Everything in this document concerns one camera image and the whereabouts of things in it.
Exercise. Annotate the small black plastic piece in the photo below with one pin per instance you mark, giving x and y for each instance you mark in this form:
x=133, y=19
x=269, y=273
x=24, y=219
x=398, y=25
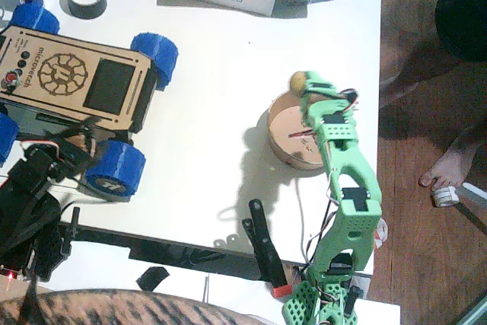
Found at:
x=152, y=278

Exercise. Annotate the grey metal leg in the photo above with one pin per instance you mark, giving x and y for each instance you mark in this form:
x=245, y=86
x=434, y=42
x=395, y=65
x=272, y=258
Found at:
x=473, y=192

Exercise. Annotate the blue rover wheel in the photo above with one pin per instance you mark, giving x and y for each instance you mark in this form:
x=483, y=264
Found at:
x=156, y=58
x=34, y=16
x=118, y=165
x=7, y=138

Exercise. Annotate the tiger striped cloth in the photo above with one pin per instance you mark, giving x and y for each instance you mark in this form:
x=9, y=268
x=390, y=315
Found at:
x=114, y=310

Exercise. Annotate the black clamp with red tip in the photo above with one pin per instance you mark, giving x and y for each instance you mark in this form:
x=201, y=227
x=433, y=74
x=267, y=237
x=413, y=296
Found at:
x=266, y=249

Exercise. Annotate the thin grey rod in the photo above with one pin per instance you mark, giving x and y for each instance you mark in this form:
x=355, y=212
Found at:
x=207, y=288

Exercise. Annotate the small yellow ball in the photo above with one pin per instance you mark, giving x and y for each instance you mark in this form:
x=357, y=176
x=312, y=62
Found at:
x=299, y=82

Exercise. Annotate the person bare leg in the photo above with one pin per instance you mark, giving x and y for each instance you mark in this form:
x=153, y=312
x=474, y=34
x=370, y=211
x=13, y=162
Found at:
x=414, y=77

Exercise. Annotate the white printed wrapper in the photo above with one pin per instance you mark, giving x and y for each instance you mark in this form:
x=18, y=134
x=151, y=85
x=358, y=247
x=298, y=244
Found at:
x=381, y=233

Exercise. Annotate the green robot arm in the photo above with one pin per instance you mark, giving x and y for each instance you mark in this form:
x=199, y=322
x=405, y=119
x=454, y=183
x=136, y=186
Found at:
x=357, y=222

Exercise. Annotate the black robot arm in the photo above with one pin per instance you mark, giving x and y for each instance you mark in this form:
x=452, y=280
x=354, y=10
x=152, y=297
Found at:
x=26, y=211

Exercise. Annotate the black shorts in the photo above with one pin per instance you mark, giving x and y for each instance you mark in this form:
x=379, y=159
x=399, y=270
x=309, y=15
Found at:
x=464, y=13

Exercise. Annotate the round brown paper bowl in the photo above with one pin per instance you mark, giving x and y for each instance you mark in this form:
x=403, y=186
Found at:
x=285, y=142

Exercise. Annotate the black flat bar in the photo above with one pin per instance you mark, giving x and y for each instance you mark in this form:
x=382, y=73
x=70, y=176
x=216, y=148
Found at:
x=171, y=249

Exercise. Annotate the person bare foot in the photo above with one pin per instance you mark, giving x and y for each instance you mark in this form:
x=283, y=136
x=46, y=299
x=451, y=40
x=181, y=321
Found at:
x=451, y=167

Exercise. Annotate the grey metal profile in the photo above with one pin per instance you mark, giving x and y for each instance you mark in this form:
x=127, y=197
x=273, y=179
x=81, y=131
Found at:
x=479, y=313

